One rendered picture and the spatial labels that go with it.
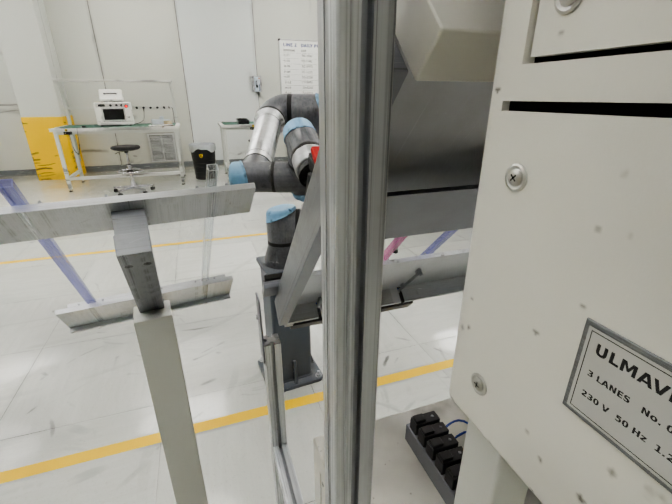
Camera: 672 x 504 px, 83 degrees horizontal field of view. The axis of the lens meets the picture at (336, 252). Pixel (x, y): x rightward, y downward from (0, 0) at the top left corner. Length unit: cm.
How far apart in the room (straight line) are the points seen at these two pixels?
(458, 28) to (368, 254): 16
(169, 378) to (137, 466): 88
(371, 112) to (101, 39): 730
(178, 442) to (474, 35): 82
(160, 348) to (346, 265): 51
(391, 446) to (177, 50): 709
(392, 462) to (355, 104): 58
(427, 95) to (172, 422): 71
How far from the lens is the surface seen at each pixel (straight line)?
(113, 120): 611
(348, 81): 26
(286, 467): 110
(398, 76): 30
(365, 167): 28
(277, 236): 146
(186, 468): 94
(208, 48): 743
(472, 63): 30
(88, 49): 754
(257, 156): 98
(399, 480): 69
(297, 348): 168
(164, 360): 76
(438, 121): 42
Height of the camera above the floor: 117
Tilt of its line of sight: 22 degrees down
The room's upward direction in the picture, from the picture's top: straight up
